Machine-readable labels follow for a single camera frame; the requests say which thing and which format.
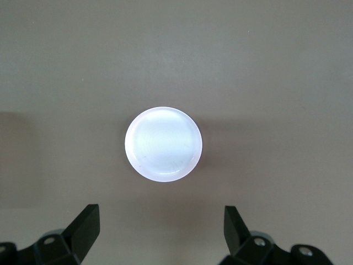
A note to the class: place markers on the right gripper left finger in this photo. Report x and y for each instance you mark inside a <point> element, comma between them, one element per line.
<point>82,234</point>

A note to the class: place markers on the round pink plate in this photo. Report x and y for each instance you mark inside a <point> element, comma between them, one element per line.
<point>163,143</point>

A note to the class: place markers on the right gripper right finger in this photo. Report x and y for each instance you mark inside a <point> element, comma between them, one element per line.
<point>234,234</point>

